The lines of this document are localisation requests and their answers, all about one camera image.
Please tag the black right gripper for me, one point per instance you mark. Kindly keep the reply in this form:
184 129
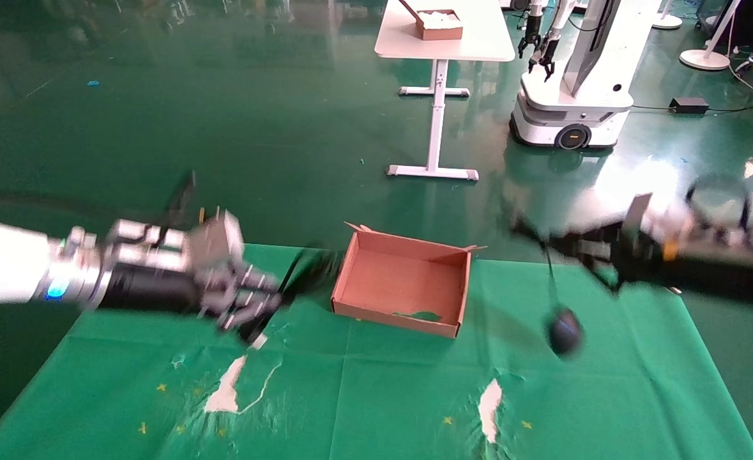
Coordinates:
689 278

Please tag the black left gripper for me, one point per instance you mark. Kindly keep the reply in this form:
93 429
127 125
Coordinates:
152 287

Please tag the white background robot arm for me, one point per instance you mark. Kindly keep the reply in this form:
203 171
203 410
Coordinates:
561 16
535 6

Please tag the open brown cardboard box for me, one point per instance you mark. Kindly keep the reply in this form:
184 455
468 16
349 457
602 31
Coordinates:
402 281

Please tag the small brown cardboard box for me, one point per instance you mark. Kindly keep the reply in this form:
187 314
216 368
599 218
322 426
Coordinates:
443 30

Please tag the white wheeled background robot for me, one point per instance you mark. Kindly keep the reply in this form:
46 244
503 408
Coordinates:
574 108

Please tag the green table cloth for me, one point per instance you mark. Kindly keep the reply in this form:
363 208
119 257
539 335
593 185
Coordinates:
382 383

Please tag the black power adapter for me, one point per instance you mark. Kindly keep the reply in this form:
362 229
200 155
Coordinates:
689 105

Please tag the black background robot gripper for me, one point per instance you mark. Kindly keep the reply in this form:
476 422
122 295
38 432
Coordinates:
531 35
544 56

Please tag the white round stand base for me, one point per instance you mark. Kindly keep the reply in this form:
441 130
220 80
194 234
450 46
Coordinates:
667 21
704 59

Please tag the white crumpled packing material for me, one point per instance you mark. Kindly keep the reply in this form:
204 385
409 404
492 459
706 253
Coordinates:
442 18

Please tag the white pedestal table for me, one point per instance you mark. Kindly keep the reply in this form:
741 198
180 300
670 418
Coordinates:
478 38

